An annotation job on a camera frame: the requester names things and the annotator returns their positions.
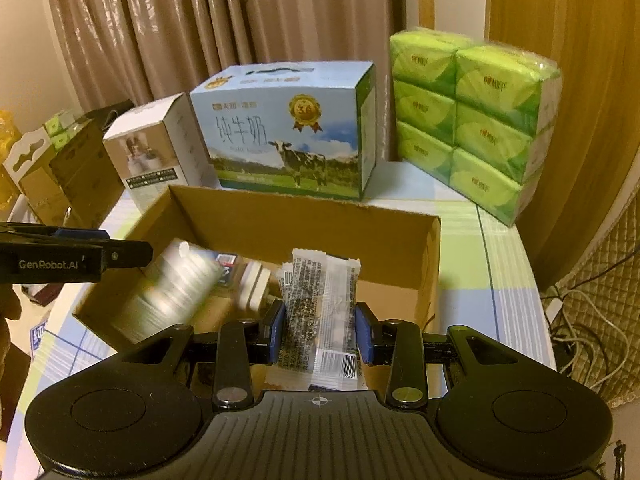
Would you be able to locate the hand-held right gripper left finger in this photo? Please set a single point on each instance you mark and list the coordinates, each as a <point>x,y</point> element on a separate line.
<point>275,332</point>

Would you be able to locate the white power adapter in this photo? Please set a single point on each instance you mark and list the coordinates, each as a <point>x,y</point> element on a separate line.
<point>252,285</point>

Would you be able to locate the wooden door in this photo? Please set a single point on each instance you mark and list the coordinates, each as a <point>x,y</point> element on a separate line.
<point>575,85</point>

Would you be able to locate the person's left hand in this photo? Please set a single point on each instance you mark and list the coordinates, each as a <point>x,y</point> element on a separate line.
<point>7,305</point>

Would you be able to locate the clear black seed bar packet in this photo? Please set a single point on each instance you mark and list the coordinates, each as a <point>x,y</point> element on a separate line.
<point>315,310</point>

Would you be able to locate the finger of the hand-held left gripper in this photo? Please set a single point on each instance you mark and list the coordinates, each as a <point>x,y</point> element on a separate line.
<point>125,254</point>
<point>80,234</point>

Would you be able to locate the white carved chair back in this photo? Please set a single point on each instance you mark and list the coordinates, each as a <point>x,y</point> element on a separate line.
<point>27,152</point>

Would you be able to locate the bundle of green tissue packs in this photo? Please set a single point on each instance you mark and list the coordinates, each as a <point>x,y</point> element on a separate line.
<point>475,120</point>

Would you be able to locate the chair with quilted cover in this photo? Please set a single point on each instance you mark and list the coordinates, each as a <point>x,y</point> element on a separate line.
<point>615,270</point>

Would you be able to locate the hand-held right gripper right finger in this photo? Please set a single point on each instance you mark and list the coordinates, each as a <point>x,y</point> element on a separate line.
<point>364,335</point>

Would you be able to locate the stacked brown cardboard boxes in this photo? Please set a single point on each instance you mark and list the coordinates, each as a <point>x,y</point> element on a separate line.
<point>85,170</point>

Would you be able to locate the white humidifier box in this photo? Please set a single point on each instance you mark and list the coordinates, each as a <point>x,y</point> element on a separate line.
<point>150,160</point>

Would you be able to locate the brown cardboard box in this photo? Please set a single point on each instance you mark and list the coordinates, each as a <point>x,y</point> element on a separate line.
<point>300,220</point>

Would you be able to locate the blue milk carton box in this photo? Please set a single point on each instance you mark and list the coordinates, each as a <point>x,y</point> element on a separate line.
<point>280,130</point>

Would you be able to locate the flat blue printed carton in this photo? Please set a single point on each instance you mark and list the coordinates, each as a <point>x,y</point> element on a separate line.
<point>37,340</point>

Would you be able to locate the white medicine box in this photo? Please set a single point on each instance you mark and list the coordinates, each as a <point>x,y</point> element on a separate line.
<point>170,285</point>

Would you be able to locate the blue label floss pick box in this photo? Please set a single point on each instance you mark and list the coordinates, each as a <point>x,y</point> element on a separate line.
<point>226,267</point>

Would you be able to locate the beige curtain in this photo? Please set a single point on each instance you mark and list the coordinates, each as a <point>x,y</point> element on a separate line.
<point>200,10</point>

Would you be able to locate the small green tissue packs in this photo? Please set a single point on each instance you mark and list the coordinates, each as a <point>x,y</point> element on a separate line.
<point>60,127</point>

